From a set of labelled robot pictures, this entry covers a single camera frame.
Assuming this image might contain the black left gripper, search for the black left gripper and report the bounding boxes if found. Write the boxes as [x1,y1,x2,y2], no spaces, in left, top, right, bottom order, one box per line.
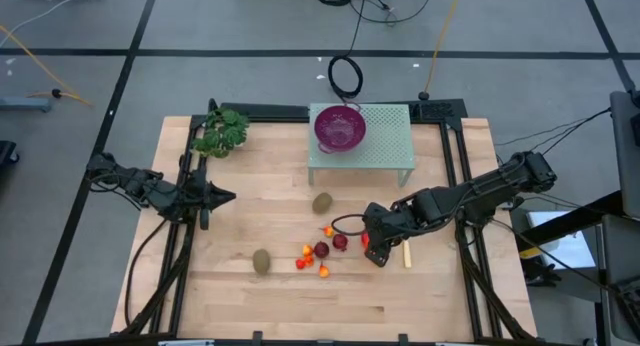
[183,164,237,231]

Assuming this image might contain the brown kiwi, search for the brown kiwi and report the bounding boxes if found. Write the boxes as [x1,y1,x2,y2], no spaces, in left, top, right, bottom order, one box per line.
[311,191,335,216]
[251,248,272,277]

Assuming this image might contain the purple plastic colander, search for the purple plastic colander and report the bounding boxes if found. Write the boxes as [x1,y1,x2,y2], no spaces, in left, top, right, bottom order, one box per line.
[313,103,368,155]

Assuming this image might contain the green plant in white pot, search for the green plant in white pot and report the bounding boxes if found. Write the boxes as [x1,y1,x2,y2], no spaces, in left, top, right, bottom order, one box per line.
[190,108,250,160]

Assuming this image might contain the green perforated metal shelf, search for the green perforated metal shelf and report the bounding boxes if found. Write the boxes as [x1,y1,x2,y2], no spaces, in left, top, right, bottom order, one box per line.
[307,103,417,188]

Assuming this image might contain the white board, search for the white board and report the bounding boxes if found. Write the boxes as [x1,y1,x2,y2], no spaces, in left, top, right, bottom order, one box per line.
[527,210,597,271]

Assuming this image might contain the grey table foot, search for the grey table foot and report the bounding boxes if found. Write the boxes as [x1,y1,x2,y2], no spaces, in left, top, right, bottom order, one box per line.
[0,96,52,113]

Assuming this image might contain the black floor object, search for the black floor object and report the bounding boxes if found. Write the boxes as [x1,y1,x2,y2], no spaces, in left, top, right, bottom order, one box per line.
[0,140,20,170]

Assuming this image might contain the grey equipment cabinet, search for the grey equipment cabinet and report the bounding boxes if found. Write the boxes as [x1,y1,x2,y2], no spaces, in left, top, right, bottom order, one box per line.
[608,89,640,220]
[597,214,640,345]

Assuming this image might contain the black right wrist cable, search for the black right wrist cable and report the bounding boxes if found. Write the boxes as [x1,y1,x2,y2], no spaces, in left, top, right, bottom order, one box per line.
[331,213,369,237]

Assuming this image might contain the yellow hanging cable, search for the yellow hanging cable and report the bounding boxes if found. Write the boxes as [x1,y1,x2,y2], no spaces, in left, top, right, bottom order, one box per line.
[418,0,466,102]

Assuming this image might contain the coiled black floor cable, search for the coiled black floor cable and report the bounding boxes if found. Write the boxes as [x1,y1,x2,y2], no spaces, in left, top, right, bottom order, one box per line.
[327,54,365,101]

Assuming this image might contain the yellow floor cable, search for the yellow floor cable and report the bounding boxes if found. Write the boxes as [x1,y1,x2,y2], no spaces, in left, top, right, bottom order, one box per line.
[0,24,94,106]

